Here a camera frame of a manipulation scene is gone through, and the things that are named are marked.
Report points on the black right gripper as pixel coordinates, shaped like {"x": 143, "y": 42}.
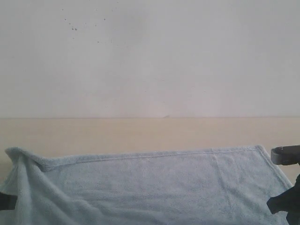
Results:
{"x": 288, "y": 201}

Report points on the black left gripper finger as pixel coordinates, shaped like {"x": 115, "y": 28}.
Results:
{"x": 7, "y": 202}

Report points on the light blue terry towel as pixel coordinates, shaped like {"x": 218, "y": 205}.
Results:
{"x": 228, "y": 186}

